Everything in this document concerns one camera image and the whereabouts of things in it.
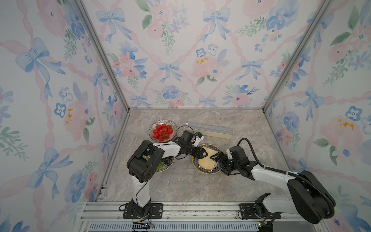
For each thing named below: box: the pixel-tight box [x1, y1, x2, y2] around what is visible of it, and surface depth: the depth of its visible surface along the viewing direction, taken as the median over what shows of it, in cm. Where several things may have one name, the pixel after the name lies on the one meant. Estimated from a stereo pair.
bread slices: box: [198, 145, 219, 171], surface depth 89 cm
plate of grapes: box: [155, 155, 175, 173], surface depth 89 cm
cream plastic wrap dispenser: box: [182, 121, 234, 140], surface depth 105 cm
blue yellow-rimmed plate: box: [192, 144, 223, 174], surface depth 89 cm
